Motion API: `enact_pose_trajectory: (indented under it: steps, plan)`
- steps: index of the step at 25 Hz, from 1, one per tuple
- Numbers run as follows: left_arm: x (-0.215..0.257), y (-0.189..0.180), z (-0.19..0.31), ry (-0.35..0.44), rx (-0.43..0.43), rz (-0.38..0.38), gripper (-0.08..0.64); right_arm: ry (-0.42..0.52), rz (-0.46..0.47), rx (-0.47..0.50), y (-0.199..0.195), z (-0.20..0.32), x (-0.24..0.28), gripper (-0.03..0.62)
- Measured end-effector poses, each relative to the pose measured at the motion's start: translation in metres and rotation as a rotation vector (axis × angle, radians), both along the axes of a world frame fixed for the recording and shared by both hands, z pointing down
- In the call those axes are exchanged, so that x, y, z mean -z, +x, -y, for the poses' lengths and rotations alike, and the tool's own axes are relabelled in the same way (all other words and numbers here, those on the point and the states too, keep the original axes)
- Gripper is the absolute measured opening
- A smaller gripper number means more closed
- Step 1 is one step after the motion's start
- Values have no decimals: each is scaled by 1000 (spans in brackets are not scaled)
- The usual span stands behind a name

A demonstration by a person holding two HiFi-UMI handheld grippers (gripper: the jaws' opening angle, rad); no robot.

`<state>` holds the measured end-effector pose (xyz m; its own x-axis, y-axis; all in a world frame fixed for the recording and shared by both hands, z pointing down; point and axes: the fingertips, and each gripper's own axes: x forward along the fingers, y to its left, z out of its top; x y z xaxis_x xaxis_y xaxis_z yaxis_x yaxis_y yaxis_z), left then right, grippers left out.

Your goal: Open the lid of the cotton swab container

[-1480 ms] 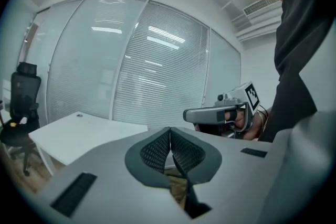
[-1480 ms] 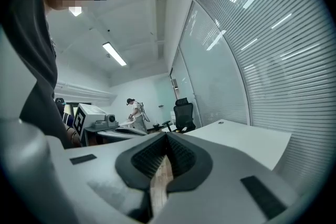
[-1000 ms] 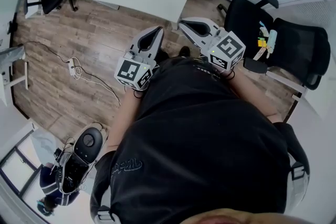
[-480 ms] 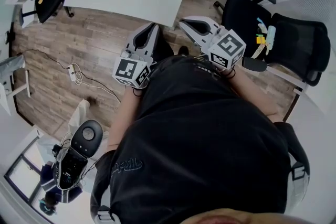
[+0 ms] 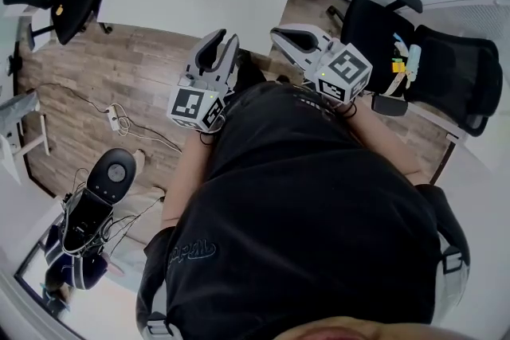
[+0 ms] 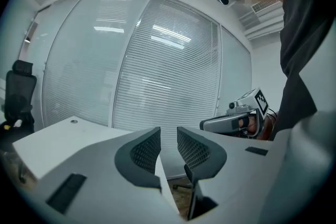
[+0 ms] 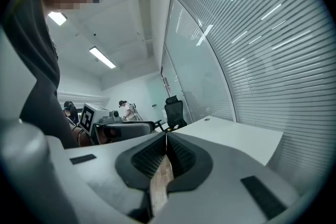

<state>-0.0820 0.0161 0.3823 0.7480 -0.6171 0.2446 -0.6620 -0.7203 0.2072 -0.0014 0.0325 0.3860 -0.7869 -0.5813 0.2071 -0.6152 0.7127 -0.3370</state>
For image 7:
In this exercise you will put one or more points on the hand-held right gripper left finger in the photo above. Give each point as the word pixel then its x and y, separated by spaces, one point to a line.
pixel 105 178

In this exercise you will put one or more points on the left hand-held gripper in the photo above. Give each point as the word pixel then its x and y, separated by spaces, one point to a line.
pixel 88 119

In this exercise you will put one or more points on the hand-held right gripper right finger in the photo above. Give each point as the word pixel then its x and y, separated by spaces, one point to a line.
pixel 223 178

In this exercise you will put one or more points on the person's left forearm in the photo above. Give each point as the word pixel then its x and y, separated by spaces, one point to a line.
pixel 80 137

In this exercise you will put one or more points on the black mesh office chair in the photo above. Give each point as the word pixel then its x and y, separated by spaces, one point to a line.
pixel 174 112

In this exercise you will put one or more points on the rectangular ceiling light panel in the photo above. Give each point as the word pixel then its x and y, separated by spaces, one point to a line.
pixel 102 57
pixel 57 18

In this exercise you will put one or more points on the frosted glass partition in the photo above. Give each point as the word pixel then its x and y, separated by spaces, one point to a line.
pixel 194 68

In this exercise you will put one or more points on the person's black t-shirt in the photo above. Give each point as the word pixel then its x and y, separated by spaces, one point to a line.
pixel 39 73

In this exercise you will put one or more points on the horizontal window blinds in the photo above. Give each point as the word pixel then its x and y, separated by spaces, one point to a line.
pixel 262 73

